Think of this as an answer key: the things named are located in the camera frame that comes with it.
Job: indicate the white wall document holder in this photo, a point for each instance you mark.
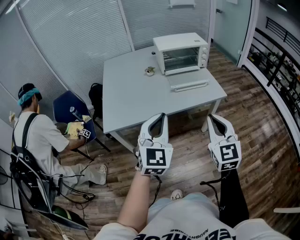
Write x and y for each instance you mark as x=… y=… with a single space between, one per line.
x=181 y=3

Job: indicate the white toaster oven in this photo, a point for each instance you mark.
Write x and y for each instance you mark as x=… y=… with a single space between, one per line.
x=178 y=39

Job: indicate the small potted plant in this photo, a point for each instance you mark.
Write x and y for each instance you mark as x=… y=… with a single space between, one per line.
x=150 y=70

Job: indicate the black backpack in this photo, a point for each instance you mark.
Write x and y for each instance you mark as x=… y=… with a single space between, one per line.
x=96 y=98

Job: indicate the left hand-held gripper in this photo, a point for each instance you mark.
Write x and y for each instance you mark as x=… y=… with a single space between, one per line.
x=155 y=157

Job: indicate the black office chair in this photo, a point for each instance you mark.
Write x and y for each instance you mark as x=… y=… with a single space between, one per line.
x=70 y=222

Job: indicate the yellow paper envelope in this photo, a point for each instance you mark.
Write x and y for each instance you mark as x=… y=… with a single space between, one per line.
x=73 y=130

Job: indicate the person's right forearm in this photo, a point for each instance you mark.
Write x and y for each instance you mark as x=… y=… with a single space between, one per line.
x=232 y=204

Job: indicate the blue chair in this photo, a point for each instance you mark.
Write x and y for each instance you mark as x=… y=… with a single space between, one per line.
x=63 y=105

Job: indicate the black metal railing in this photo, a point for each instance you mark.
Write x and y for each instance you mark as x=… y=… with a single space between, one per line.
x=276 y=70

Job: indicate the person's white printed shirt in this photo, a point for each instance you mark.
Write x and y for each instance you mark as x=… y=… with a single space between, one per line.
x=187 y=220

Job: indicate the person's white shoe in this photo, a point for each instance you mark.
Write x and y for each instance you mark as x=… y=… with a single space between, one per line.
x=176 y=194

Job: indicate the white vase with flowers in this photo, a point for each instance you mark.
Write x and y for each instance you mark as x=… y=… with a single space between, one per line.
x=12 y=116

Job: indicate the clear plastic water bottle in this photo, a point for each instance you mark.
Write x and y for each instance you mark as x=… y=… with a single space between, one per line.
x=76 y=113

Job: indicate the person's light blue jeans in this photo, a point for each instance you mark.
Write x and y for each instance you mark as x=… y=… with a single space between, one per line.
x=164 y=199

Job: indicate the person's left forearm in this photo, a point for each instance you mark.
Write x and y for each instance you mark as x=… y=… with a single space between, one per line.
x=133 y=204

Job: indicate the small yellow snack packet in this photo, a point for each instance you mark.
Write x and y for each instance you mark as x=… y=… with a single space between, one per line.
x=86 y=118

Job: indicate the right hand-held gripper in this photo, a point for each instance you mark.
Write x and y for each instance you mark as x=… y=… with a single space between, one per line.
x=227 y=153

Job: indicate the white paper door notice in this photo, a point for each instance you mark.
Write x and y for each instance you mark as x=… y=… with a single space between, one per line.
x=232 y=1

